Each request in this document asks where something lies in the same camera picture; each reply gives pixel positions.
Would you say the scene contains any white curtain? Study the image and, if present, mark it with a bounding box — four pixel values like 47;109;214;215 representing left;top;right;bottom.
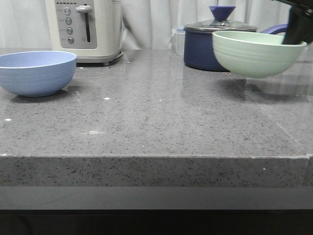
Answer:
0;0;290;50

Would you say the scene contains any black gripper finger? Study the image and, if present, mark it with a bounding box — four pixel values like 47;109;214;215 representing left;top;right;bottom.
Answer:
278;0;313;45

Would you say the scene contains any clear plastic container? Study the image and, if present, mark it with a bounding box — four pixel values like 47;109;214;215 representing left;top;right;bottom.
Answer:
172;26;185;56

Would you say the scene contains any blue saucepan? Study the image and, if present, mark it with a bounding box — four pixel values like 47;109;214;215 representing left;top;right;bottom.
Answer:
183;23;289;72

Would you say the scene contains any glass pot lid blue knob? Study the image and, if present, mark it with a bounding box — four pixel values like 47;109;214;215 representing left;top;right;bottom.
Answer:
184;6;257;32

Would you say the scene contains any green bowl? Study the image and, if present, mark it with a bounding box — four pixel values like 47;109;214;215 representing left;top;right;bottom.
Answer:
212;31;307;78

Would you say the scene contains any cream toaster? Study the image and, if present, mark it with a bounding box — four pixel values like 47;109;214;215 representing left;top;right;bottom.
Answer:
45;0;123;65

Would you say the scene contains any blue bowl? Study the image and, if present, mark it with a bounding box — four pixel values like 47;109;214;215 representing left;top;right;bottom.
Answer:
0;50;77;97

